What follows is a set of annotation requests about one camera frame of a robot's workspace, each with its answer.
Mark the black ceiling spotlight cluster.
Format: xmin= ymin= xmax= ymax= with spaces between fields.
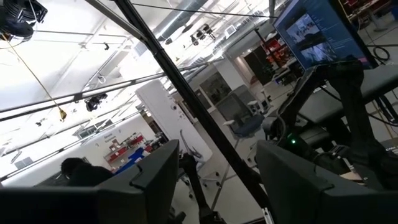
xmin=190 ymin=23 xmax=216 ymax=47

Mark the black ceiling cable reel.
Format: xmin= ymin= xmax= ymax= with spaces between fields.
xmin=0 ymin=0 xmax=49 ymax=41

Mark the large computer monitor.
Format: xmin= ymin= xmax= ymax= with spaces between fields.
xmin=272 ymin=0 xmax=379 ymax=71

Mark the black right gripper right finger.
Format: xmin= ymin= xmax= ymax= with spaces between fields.
xmin=255 ymin=139 xmax=335 ymax=224

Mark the silver ceiling duct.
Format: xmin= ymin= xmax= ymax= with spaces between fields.
xmin=152 ymin=0 xmax=209 ymax=41

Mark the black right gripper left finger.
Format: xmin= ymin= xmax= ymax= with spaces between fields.
xmin=96 ymin=139 xmax=180 ymax=224

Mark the blue office chair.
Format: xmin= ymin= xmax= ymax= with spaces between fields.
xmin=222 ymin=85 xmax=271 ymax=141

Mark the shelf with red bins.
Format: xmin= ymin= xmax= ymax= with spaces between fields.
xmin=104 ymin=132 xmax=155 ymax=170
xmin=262 ymin=34 xmax=296 ymax=68

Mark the grey desk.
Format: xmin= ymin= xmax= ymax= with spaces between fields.
xmin=298 ymin=63 xmax=398 ymax=125

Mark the yellow hanging cord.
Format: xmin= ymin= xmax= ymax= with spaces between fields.
xmin=2 ymin=35 xmax=68 ymax=122

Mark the white building pillar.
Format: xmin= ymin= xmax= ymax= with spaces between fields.
xmin=135 ymin=79 xmax=214 ymax=162

